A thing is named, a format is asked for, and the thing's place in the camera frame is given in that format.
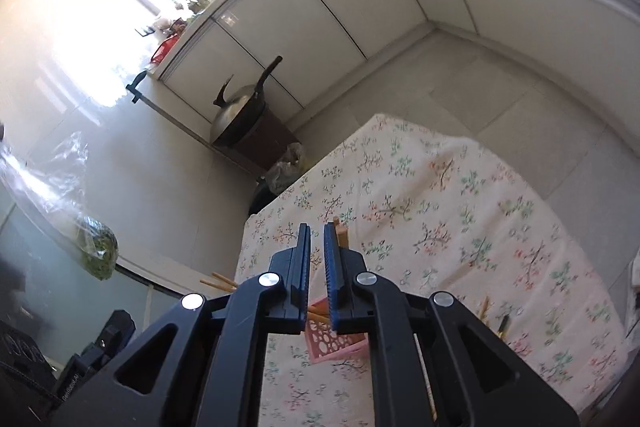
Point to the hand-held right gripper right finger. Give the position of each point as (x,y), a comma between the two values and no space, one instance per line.
(330,267)

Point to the clear plastic bag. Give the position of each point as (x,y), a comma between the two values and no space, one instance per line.
(287,167)

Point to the metal wok lid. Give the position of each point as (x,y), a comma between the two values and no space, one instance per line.
(235,107)

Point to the dark brown stand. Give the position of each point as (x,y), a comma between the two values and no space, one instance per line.
(272,137)

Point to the pink perforated utensil holder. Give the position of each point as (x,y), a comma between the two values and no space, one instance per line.
(330,347)

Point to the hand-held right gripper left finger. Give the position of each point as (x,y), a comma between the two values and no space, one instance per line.
(302,257)

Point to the plastic bag of greens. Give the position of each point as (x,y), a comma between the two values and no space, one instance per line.
(97,252)

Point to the floral tablecloth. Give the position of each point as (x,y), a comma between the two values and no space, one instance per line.
(425,207)

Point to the black chopstick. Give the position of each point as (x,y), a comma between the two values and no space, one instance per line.
(504,327)

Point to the black wok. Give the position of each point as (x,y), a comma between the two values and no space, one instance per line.
(250,112)

